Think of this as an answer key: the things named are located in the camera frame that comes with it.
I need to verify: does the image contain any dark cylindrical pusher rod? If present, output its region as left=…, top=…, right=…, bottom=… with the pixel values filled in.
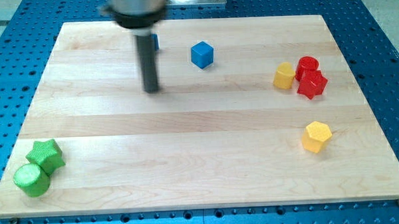
left=135, top=33, right=160, bottom=93

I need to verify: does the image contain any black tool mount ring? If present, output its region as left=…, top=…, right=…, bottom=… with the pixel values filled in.
left=100, top=5, right=167, bottom=30

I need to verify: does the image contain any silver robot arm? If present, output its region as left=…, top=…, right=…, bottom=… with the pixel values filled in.
left=99, top=0, right=166, bottom=93

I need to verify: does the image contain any blue block behind rod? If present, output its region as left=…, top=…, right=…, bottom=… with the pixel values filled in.
left=152, top=34, right=160, bottom=51

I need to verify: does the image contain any blue cube block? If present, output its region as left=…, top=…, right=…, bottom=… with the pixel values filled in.
left=191, top=41, right=214, bottom=68

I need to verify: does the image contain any wooden board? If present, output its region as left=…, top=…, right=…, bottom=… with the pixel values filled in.
left=0, top=15, right=399, bottom=218

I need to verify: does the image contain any green star block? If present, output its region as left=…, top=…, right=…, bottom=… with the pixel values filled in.
left=25, top=139, right=66, bottom=175

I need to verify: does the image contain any yellow heart block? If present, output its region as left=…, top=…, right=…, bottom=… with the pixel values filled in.
left=273, top=62, right=295, bottom=90

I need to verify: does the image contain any red cylinder block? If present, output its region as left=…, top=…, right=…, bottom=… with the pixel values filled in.
left=295, top=56, right=319, bottom=80

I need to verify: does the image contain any green cylinder block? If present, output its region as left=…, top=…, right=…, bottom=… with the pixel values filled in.
left=13, top=163, right=51, bottom=197

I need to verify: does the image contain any red star block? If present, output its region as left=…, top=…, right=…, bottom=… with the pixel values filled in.
left=297, top=70, right=328, bottom=100

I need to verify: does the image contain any yellow hexagon block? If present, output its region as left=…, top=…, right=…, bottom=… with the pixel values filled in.
left=301, top=121, right=332, bottom=153

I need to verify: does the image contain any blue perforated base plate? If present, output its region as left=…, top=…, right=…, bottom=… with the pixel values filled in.
left=0, top=0, right=399, bottom=224

